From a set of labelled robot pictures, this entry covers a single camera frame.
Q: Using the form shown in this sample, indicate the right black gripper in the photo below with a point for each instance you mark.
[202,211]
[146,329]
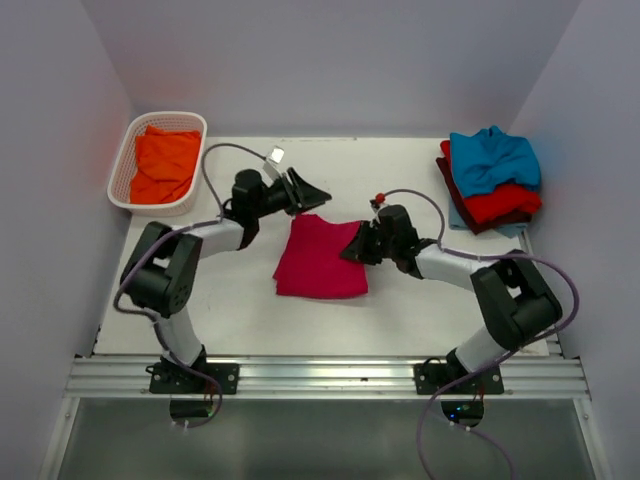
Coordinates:
[357,250]

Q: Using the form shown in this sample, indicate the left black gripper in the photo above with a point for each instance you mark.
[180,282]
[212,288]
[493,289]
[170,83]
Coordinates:
[299,194]

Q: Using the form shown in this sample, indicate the crimson pink t shirt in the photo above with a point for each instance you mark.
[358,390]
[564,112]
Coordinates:
[310,265]

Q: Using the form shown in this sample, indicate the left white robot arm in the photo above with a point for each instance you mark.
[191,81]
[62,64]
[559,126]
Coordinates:
[158,278]

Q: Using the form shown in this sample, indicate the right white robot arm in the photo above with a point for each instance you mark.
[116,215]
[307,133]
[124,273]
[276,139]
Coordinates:
[515,301]

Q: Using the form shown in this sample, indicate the light blue folded t shirt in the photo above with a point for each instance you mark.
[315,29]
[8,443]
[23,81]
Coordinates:
[505,231]

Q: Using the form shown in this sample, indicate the maroon folded t shirt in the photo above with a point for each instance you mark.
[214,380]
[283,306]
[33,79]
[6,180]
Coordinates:
[476,227]

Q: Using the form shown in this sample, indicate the orange t shirt in basket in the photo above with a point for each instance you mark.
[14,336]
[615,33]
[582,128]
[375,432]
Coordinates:
[166,163]

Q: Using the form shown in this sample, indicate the red folded t shirt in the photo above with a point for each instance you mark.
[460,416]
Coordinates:
[504,199]

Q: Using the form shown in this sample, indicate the white plastic laundry basket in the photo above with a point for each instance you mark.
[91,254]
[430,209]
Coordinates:
[125,166]

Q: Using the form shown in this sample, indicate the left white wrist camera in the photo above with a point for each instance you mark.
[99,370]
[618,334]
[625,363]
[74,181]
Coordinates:
[271,164]

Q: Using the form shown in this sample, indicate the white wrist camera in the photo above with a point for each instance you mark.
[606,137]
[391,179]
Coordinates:
[378,202]
[271,164]

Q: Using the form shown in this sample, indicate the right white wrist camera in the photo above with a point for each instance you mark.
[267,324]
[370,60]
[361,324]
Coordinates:
[378,202]

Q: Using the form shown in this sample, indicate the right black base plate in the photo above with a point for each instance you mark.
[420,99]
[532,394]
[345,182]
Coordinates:
[430,380]

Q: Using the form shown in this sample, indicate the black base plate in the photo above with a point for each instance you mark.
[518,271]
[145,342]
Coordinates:
[170,379]
[430,380]

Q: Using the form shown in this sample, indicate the aluminium front rail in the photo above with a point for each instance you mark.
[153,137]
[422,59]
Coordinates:
[335,378]

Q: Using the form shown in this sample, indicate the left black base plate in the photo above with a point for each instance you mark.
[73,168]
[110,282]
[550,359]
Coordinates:
[170,379]

